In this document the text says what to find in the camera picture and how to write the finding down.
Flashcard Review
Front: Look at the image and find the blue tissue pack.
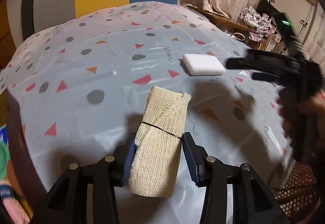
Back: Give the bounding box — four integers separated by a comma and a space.
0, 124, 8, 145

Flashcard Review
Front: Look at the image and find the gold metal storage box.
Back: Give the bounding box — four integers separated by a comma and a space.
1, 90, 33, 223

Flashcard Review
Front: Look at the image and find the pink fluffy towel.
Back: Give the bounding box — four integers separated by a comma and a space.
1, 179, 30, 224

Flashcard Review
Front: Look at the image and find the beige mesh cloth roll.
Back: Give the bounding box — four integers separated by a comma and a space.
128, 86, 191, 198

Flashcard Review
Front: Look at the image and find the patterned white plastic tablecloth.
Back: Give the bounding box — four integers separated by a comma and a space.
1, 2, 291, 223

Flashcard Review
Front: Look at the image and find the white foam sponge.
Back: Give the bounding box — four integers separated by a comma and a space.
182, 54, 225, 76

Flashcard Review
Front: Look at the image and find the green silicone travel bottle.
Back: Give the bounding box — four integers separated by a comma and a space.
0, 142, 10, 180

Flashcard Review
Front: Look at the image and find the pile of patterned clothes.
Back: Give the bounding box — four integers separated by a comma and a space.
239, 7, 275, 42

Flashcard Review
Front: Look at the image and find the wooden side table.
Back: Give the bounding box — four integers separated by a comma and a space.
187, 5, 284, 54

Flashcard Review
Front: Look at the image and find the person's hand on gripper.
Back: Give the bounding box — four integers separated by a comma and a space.
279, 88, 324, 163

